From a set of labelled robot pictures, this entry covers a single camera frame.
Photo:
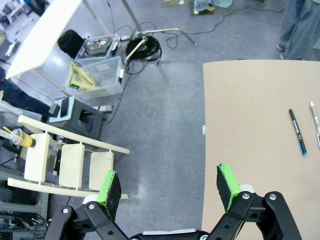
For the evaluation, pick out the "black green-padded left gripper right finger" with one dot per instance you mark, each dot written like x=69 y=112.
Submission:
x=228 y=187

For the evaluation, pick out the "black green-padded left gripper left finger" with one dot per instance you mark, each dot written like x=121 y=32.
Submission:
x=110 y=192

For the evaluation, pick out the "black marker pen blue end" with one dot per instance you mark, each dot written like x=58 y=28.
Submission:
x=297 y=131

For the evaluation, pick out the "silver white pen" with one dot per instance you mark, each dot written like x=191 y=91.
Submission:
x=315 y=117

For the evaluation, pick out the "cream wooden chair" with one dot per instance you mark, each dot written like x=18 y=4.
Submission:
x=72 y=162

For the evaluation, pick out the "white table edge clamp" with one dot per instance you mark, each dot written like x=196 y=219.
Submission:
x=203 y=130

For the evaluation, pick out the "black plastic step stool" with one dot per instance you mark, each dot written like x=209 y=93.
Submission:
x=82 y=120

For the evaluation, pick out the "light blue tray with device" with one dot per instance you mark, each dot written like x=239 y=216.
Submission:
x=63 y=110

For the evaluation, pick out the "aluminium equipment rack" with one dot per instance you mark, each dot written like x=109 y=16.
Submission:
x=17 y=212

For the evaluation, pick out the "plastic cup with drink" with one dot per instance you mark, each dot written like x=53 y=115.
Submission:
x=22 y=138

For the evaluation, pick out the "large clear plastic bin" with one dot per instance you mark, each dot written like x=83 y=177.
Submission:
x=105 y=77

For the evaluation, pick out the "yellow green paper bag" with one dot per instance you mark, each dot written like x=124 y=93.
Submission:
x=80 y=78

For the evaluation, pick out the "seated person in dark jeans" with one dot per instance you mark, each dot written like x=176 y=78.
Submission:
x=17 y=96

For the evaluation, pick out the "clear box with electronics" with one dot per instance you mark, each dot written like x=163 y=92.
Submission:
x=97 y=46

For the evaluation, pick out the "black backpack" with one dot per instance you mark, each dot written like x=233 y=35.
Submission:
x=70 y=42

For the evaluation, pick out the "metal pole stand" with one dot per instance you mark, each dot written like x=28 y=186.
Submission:
x=160 y=30

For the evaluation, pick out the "white tilted table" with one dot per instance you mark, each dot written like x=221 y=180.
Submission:
x=42 y=35

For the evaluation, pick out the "person in grey t-shirt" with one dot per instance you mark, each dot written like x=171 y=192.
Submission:
x=295 y=25

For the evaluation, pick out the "blue jeans around mannequin feet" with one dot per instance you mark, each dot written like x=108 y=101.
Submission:
x=203 y=5

